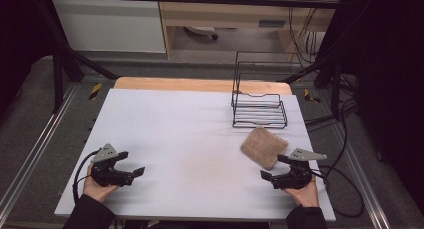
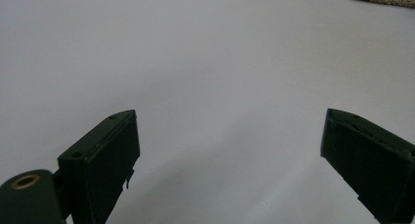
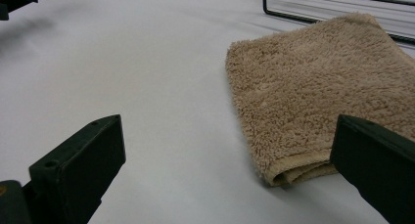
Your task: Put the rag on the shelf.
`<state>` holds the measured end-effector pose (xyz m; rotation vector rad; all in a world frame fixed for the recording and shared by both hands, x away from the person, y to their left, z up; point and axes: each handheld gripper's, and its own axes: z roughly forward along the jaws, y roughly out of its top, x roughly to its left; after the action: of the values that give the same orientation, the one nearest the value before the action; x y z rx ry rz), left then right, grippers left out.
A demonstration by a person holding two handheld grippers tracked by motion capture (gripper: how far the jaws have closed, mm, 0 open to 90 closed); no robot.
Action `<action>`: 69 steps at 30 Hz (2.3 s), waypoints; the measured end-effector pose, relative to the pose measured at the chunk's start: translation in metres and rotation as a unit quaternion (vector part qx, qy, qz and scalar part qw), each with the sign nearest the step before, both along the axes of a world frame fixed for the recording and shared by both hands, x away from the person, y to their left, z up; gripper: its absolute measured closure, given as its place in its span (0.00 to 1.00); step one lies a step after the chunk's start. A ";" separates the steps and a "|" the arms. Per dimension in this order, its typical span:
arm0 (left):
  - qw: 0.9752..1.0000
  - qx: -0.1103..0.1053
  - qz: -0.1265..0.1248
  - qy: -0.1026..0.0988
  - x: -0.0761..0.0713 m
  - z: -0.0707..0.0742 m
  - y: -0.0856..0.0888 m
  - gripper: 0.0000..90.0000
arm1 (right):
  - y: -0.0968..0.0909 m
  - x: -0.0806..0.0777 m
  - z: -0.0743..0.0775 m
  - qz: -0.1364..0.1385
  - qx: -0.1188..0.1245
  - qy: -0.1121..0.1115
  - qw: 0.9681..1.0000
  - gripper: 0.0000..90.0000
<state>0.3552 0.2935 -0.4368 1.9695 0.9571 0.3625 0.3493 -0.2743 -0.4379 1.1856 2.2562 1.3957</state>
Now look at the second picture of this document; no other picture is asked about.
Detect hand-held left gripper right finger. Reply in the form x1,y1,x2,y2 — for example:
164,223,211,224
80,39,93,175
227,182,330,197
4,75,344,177
320,108,415,224

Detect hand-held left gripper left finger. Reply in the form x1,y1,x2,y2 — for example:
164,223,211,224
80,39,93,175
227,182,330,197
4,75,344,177
58,110,141,224

